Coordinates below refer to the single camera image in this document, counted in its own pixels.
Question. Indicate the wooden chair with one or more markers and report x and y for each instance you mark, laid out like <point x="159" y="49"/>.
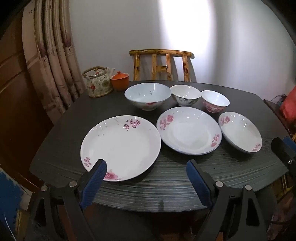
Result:
<point x="161" y="52"/>

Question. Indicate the large white floral plate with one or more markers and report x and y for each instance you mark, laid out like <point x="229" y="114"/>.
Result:
<point x="122" y="148"/>

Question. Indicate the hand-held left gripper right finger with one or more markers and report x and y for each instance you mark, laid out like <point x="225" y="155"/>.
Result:
<point x="198" y="183"/>

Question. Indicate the beige patterned curtain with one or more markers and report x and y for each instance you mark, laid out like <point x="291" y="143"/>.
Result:
<point x="53" y="58"/>

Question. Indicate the shallow white pink-flower bowl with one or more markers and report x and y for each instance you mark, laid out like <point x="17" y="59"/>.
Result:
<point x="240" y="132"/>

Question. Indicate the orange lidded cup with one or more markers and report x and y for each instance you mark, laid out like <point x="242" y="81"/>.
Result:
<point x="119" y="83"/>

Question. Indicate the small pink-patterned bowl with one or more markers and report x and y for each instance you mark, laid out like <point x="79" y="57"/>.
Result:
<point x="215" y="98"/>

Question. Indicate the red cloth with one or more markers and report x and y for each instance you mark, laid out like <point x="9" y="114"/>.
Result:
<point x="290" y="104"/>

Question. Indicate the small grey-patterned white bowl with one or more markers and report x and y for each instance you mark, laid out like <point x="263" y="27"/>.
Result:
<point x="185" y="91"/>

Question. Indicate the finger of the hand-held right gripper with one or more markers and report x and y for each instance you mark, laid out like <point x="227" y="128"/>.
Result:
<point x="281" y="149"/>
<point x="291" y="143"/>

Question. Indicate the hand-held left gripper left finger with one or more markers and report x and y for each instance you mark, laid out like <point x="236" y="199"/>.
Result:
<point x="94" y="183"/>

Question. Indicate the large white bowl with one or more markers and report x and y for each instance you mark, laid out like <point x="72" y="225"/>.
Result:
<point x="145" y="92"/>

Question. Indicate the brown wooden door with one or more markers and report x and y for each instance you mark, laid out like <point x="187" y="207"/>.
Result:
<point x="16" y="104"/>

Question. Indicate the floral ceramic teapot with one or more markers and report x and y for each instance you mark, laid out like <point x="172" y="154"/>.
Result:
<point x="99" y="85"/>

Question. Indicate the blue foam mat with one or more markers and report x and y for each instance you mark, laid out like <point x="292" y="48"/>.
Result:
<point x="11" y="197"/>

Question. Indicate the medium white pink-flower plate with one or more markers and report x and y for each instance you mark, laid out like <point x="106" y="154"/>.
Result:
<point x="187" y="134"/>

